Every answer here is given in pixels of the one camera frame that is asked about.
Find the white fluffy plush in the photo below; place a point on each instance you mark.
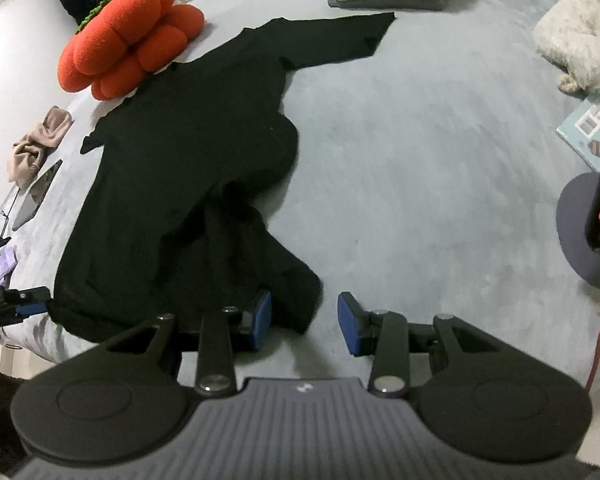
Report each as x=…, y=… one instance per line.
x=570, y=35

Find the orange pumpkin plush pillow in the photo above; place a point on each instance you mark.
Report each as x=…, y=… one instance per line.
x=130, y=35

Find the teal booklet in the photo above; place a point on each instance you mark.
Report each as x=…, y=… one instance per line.
x=580, y=130

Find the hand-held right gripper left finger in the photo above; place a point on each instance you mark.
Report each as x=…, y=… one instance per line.
x=262, y=321

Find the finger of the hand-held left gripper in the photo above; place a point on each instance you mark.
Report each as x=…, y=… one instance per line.
x=32, y=305

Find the beige crumpled cloth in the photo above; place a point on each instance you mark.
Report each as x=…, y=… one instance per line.
x=40, y=140

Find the purple cloth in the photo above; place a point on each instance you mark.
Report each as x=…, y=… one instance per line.
x=2, y=265

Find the round dark stand base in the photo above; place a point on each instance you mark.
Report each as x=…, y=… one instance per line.
x=575, y=230

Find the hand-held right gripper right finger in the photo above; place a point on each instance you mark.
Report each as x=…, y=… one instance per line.
x=347, y=326

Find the black shirt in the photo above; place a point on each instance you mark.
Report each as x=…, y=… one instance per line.
x=180, y=160

